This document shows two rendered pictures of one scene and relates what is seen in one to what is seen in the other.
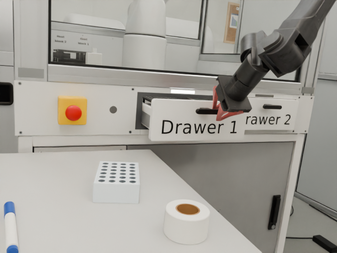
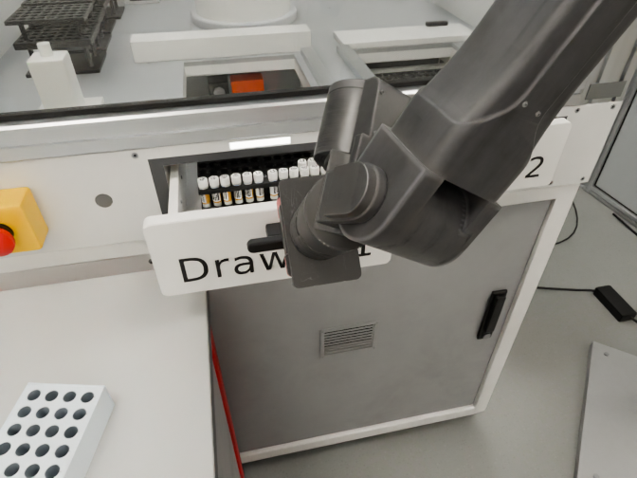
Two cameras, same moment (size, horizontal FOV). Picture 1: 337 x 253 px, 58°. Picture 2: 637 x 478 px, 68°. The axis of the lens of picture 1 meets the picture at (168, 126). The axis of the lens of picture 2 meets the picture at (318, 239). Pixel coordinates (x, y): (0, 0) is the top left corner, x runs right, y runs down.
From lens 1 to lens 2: 0.51 m
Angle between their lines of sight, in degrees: 29
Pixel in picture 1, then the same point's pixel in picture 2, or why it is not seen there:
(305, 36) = (473, 181)
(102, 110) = (79, 205)
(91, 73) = (20, 138)
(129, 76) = (115, 132)
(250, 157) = not seen: hidden behind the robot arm
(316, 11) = (529, 83)
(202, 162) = not seen: hidden behind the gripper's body
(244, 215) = (429, 324)
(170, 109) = (191, 237)
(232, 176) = (401, 272)
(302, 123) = (577, 165)
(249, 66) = (310, 231)
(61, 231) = not seen: outside the picture
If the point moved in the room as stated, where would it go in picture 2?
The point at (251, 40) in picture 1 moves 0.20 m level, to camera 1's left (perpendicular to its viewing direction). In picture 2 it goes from (342, 116) to (91, 95)
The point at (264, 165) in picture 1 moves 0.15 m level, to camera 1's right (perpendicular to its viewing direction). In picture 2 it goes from (473, 248) to (558, 258)
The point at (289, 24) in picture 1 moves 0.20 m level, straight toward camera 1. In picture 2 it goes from (418, 132) to (147, 438)
